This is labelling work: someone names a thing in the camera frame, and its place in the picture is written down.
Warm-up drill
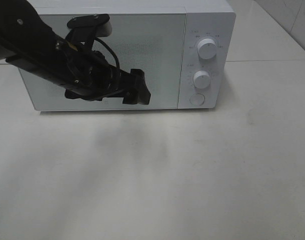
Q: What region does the white microwave knob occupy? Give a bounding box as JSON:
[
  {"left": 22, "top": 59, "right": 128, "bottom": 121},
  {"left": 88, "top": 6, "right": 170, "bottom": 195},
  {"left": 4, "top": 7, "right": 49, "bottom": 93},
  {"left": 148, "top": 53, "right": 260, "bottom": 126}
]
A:
[
  {"left": 193, "top": 70, "right": 211, "bottom": 89},
  {"left": 196, "top": 37, "right": 218, "bottom": 60}
]

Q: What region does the round white door button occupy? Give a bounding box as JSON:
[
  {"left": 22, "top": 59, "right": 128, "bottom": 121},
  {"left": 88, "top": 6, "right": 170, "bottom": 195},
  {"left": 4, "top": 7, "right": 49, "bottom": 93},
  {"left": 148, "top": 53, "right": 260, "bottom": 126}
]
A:
[{"left": 189, "top": 93, "right": 205, "bottom": 106}]

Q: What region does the white microwave door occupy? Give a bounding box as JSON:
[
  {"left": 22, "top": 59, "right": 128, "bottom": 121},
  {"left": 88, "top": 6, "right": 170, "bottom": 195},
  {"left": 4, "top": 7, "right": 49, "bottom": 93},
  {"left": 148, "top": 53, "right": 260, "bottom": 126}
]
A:
[{"left": 19, "top": 14, "right": 186, "bottom": 111}]

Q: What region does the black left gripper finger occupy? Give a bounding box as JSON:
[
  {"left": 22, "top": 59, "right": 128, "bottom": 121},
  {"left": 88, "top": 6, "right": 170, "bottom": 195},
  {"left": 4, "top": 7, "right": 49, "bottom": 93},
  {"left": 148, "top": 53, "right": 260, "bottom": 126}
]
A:
[
  {"left": 130, "top": 68, "right": 149, "bottom": 98},
  {"left": 122, "top": 89, "right": 151, "bottom": 105}
]

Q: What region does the white microwave oven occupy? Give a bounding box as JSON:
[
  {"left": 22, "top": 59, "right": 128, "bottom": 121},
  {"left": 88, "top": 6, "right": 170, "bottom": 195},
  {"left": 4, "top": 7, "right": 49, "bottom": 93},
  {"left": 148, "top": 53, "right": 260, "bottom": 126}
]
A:
[{"left": 31, "top": 0, "right": 236, "bottom": 109}]

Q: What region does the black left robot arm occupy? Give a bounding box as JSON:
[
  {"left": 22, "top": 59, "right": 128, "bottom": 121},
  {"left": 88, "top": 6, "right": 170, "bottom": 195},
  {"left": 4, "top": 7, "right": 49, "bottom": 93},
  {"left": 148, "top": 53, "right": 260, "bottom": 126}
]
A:
[{"left": 0, "top": 0, "right": 151, "bottom": 105}]

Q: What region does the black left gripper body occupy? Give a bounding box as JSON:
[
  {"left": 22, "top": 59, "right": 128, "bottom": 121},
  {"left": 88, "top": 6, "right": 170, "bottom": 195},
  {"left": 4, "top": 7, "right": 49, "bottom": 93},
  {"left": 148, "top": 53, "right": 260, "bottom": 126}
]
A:
[{"left": 64, "top": 49, "right": 135, "bottom": 102}]

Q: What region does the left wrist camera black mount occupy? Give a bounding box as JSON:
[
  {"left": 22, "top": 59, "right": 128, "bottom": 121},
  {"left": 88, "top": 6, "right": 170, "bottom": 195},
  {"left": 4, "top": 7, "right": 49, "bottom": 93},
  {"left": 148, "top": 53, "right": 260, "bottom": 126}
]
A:
[{"left": 65, "top": 13, "right": 112, "bottom": 44}]

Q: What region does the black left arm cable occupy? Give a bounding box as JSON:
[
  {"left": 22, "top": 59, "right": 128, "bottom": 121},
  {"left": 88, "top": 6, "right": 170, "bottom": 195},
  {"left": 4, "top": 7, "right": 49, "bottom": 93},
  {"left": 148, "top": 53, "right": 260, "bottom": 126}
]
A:
[{"left": 93, "top": 37, "right": 121, "bottom": 71}]

